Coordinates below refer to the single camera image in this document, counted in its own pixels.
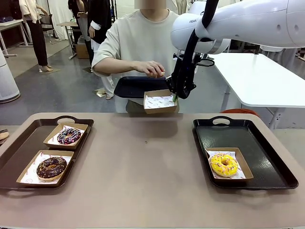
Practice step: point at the black serving tray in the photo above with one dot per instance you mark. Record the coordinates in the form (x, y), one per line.
(131, 87)

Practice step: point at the white cylindrical appliance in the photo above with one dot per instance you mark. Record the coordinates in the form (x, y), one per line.
(8, 81)

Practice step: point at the white desk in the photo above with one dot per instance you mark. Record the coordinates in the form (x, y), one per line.
(12, 23)

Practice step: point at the mannequin in black jacket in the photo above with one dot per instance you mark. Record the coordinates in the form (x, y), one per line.
(100, 23)

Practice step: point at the purple sprinkled donut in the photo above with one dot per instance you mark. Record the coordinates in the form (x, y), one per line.
(63, 139)

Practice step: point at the chocolate glazed donut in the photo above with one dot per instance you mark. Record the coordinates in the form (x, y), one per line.
(44, 173)

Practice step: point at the black chair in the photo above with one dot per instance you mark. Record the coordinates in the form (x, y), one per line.
(46, 20)

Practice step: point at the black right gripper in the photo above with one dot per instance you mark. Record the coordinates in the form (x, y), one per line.
(173, 83)

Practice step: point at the orange stool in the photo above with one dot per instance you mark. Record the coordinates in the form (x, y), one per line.
(238, 111)

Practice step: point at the white printed paper liner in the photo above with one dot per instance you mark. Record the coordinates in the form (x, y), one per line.
(241, 173)
(157, 101)
(53, 140)
(31, 175)

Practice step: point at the mannequin in beige top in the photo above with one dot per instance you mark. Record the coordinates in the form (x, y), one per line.
(38, 40)

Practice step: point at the tan rounded floor object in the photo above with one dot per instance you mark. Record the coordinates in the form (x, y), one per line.
(4, 135)

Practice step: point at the beige hanging garment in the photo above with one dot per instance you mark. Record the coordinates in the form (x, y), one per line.
(181, 6)

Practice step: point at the folded dark clothes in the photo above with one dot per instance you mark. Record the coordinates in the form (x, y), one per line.
(4, 19)

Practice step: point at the black mannequin base plate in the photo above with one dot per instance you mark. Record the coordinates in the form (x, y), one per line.
(90, 69)

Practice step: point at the yellow sprinkled donut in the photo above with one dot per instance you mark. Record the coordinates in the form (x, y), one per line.
(215, 167)

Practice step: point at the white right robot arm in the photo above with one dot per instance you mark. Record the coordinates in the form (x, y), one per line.
(238, 21)

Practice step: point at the gold mannequin base plate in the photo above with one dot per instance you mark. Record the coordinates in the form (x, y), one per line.
(101, 93)

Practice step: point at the person's right hand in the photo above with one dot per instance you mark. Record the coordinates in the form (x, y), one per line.
(150, 68)

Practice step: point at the cardboard box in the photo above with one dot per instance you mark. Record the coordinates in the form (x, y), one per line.
(82, 51)

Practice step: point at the tan mannequin base plate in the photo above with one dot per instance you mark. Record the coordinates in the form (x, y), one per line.
(53, 70)

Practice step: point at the person's right forearm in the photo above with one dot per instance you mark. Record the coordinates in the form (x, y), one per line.
(124, 65)

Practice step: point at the large white table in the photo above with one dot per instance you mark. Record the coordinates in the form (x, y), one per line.
(257, 76)

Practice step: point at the person in cream sweatshirt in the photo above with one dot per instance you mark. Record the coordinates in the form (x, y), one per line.
(133, 35)

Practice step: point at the mannequin in dark outfit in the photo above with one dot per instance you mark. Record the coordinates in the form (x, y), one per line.
(82, 26)

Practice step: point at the small wooden table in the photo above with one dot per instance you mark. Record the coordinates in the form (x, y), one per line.
(68, 24)

